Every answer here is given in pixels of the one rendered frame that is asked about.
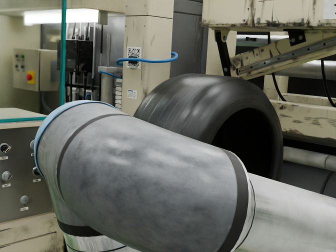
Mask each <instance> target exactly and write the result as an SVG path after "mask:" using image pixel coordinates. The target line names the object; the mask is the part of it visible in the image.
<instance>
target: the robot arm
mask: <svg viewBox="0 0 336 252"><path fill-rule="evenodd" d="M34 160H35V164H36V167H37V169H38V171H39V173H40V174H41V176H42V177H43V178H44V179H45V180H46V183H47V186H48V189H49V193H50V197H51V200H52V204H53V208H54V211H55V215H56V218H57V222H58V226H59V229H60V231H61V232H62V233H63V235H64V239H65V243H66V247H67V250H68V252H336V198H333V197H329V196H326V195H323V194H319V193H316V192H312V191H309V190H306V189H302V188H299V187H295V186H292V185H289V184H285V183H282V182H279V181H275V180H272V179H269V178H265V177H262V176H259V175H255V174H252V173H249V172H247V170H246V168H245V166H244V164H243V162H242V161H241V160H240V158H239V157H237V156H236V155H235V154H234V153H232V152H231V151H228V150H226V149H223V148H219V147H216V146H213V145H210V144H207V143H204V142H201V141H198V140H195V139H192V138H190V137H187V136H184V135H181V134H178V133H175V132H173V131H170V130H167V129H164V128H161V127H159V126H156V125H154V124H151V123H149V122H146V121H143V120H141V119H138V118H135V117H133V116H131V115H129V114H126V113H124V112H122V111H120V110H118V109H117V108H115V107H114V106H112V105H110V104H108V103H105V102H102V101H94V100H77V101H72V102H69V103H66V104H64V105H62V106H60V107H58V108H57V109H55V110H54V111H53V112H51V113H50V114H49V115H48V116H47V117H46V118H45V120H44V121H43V122H42V124H41V125H40V127H39V129H38V131H37V134H36V136H35V140H34Z"/></svg>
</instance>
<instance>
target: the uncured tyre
mask: <svg viewBox="0 0 336 252"><path fill-rule="evenodd" d="M133 117H135V118H137V119H140V120H143V121H145V122H148V123H150V124H153V125H155V126H158V127H161V128H163V129H166V130H169V131H172V132H174V133H177V134H180V135H183V136H186V137H189V138H191V139H194V140H197V141H200V142H203V143H206V144H209V145H212V146H215V147H218V148H222V149H225V150H228V151H230V152H232V153H234V154H235V155H236V156H237V157H238V158H239V159H240V160H241V161H242V163H243V164H244V166H245V168H246V171H247V173H251V174H254V175H257V176H261V177H264V178H267V179H271V180H274V181H277V182H280V178H281V173H282V166H283V156H284V142H283V133H282V128H281V123H280V120H279V117H278V115H277V112H276V110H275V109H274V107H273V105H272V104H271V102H270V100H269V98H268V97H267V95H266V94H265V93H264V92H263V91H262V90H261V89H260V88H259V87H258V86H257V85H255V84H254V83H252V82H249V81H247V80H245V79H243V78H240V77H234V76H223V75H212V74H200V73H186V74H182V75H178V76H175V77H172V78H170V79H167V80H165V81H164V82H162V83H161V84H159V85H158V86H156V87H155V88H154V89H153V90H152V91H151V92H150V93H149V94H148V95H147V96H146V97H145V98H144V100H143V101H142V102H141V104H140V105H139V107H138V108H137V110H136V111H135V113H134V115H133Z"/></svg>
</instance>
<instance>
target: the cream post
mask: <svg viewBox="0 0 336 252"><path fill-rule="evenodd" d="M173 13H174V0H125V22H124V47H123V58H127V47H141V58H142V59H149V60H165V59H171V49H172V31H173ZM170 67H171V62H164V63H149V62H142V61H141V62H140V68H128V67H127V61H123V72H122V97H121V112H123V113H126V114H128V115H130V116H132V117H133V115H134V114H135V112H136V110H137V108H138V107H139V105H140V104H141V102H142V101H143V100H144V99H145V97H146V96H147V95H148V94H149V93H150V92H151V91H152V90H153V89H154V88H155V87H157V86H158V85H159V84H161V83H162V82H164V81H166V80H168V79H170ZM128 90H135V91H137V96H136V99H135V98H129V97H128Z"/></svg>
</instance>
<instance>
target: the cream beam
mask: <svg viewBox="0 0 336 252"><path fill-rule="evenodd" d="M324 3H325V0H203V6H202V22H201V26H202V27H205V28H226V29H232V31H237V32H288V31H283V29H301V30H302V31H304V32H305V31H336V19H323V13H324Z"/></svg>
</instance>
